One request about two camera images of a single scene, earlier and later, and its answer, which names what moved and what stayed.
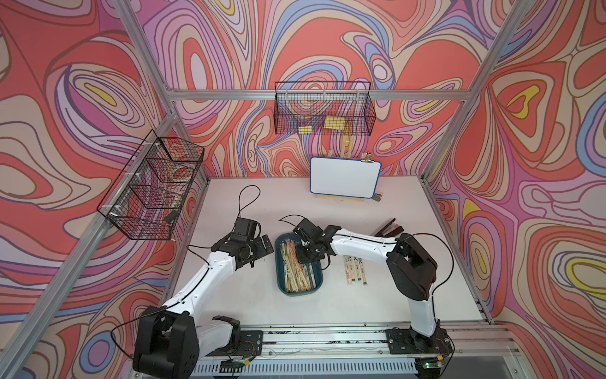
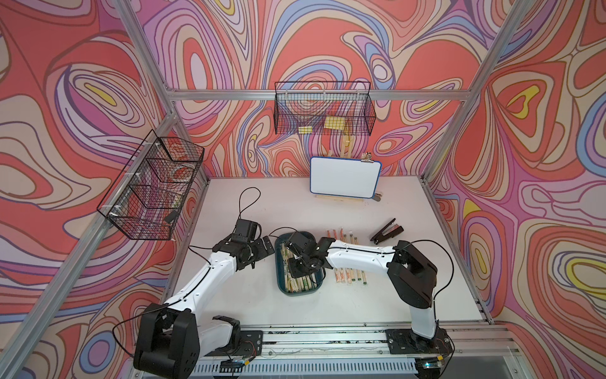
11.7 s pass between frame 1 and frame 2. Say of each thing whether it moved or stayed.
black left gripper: stayed
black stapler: stayed
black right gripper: moved
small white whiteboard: stayed
